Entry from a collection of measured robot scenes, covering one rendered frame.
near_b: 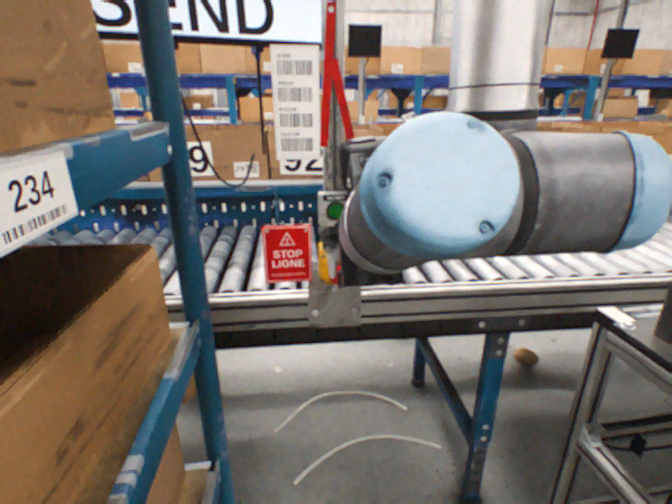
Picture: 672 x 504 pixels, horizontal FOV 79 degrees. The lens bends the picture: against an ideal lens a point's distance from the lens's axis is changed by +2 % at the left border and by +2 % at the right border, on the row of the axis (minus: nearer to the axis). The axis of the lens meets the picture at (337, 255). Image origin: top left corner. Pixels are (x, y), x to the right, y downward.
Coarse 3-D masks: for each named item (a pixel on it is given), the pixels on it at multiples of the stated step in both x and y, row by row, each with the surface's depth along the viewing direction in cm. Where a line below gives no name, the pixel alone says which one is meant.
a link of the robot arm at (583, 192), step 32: (544, 160) 26; (576, 160) 27; (608, 160) 27; (640, 160) 27; (544, 192) 26; (576, 192) 26; (608, 192) 27; (640, 192) 27; (544, 224) 27; (576, 224) 27; (608, 224) 27; (640, 224) 28; (512, 256) 30
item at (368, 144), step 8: (368, 136) 77; (384, 136) 76; (344, 144) 75; (352, 144) 73; (360, 144) 73; (368, 144) 73; (376, 144) 73; (344, 152) 73; (352, 152) 73; (360, 152) 73; (368, 152) 73; (344, 160) 74; (344, 168) 75
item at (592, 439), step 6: (588, 426) 91; (594, 426) 91; (600, 426) 93; (582, 432) 92; (588, 432) 92; (594, 432) 92; (582, 438) 92; (588, 438) 90; (594, 438) 91; (588, 444) 90; (594, 444) 90; (600, 444) 90
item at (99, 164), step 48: (144, 0) 32; (144, 48) 34; (48, 144) 19; (96, 144) 22; (144, 144) 29; (96, 192) 22; (192, 192) 39; (192, 240) 40; (192, 288) 42; (192, 336) 40; (144, 432) 29; (96, 480) 26; (144, 480) 27; (192, 480) 48
